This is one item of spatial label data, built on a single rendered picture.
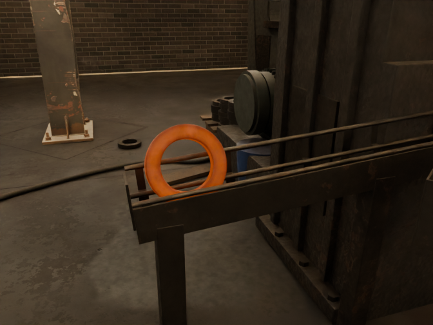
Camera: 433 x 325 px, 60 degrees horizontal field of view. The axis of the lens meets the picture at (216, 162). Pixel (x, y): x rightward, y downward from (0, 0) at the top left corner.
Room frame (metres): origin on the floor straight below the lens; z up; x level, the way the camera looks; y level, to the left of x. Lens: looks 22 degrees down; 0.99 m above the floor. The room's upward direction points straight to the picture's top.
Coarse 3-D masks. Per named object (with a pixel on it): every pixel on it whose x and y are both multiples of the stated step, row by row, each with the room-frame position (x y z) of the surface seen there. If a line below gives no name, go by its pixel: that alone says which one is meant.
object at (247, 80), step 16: (240, 80) 2.25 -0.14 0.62; (256, 80) 2.10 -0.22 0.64; (272, 80) 2.14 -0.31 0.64; (240, 96) 2.24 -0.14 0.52; (256, 96) 2.05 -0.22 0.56; (272, 96) 2.07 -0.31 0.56; (240, 112) 2.23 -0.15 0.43; (256, 112) 2.04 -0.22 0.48; (272, 112) 2.06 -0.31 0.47; (224, 128) 2.48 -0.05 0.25; (240, 128) 2.22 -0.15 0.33; (256, 128) 2.06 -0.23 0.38; (224, 144) 2.38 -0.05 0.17; (256, 160) 1.90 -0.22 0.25; (256, 176) 1.85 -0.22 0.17
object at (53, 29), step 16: (32, 0) 2.97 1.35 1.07; (48, 0) 3.00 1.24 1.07; (64, 0) 3.00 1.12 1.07; (32, 16) 2.96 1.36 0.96; (48, 16) 3.00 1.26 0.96; (64, 16) 3.02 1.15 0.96; (48, 32) 2.99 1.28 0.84; (64, 32) 3.02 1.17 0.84; (48, 48) 2.99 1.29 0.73; (64, 48) 3.02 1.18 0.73; (48, 64) 2.98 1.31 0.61; (64, 64) 3.01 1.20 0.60; (48, 80) 2.98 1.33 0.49; (64, 80) 3.01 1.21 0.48; (48, 96) 2.97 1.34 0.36; (64, 96) 3.00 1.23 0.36; (80, 96) 3.30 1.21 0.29; (48, 112) 2.96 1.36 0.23; (64, 112) 3.00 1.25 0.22; (80, 112) 3.03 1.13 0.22; (48, 128) 3.20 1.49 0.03; (64, 128) 2.99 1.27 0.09; (80, 128) 3.03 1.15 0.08
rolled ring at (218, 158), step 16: (176, 128) 0.78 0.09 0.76; (192, 128) 0.79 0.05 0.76; (160, 144) 0.76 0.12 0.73; (208, 144) 0.79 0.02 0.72; (160, 160) 0.75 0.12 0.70; (224, 160) 0.79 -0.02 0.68; (160, 176) 0.74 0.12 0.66; (208, 176) 0.79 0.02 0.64; (224, 176) 0.77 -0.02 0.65; (160, 192) 0.73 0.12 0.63; (176, 192) 0.73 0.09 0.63
